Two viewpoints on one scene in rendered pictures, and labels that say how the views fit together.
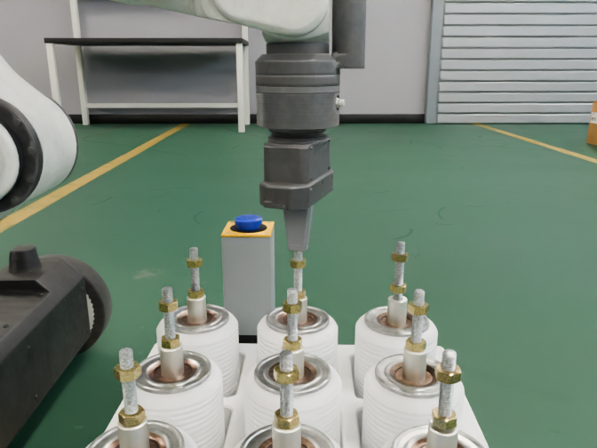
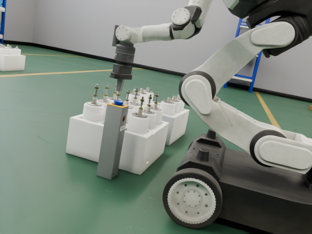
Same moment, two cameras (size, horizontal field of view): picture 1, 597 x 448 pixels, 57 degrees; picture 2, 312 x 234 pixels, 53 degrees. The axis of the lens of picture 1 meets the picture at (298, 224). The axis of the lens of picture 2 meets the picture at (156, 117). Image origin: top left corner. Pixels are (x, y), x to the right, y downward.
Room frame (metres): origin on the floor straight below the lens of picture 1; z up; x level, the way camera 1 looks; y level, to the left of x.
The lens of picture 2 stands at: (1.97, 0.52, 0.57)
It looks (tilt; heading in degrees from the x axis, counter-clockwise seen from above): 12 degrees down; 193
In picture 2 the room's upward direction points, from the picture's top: 11 degrees clockwise
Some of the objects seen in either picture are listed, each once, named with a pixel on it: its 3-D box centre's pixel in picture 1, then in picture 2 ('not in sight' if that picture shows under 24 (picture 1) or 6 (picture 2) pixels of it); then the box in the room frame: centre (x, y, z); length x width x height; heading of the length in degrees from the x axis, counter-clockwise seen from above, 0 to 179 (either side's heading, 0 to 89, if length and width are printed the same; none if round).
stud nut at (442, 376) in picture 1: (448, 372); not in sight; (0.36, -0.11, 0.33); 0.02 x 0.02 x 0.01; 24
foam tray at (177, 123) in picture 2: not in sight; (152, 119); (-0.07, 0.02, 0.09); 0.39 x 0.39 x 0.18; 86
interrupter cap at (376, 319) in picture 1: (396, 321); (94, 104); (0.59, -0.12, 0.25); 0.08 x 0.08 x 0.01
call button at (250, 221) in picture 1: (248, 224); (118, 103); (0.77, 0.07, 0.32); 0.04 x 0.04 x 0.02
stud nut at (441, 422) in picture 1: (443, 418); not in sight; (0.36, -0.11, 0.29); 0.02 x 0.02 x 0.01; 24
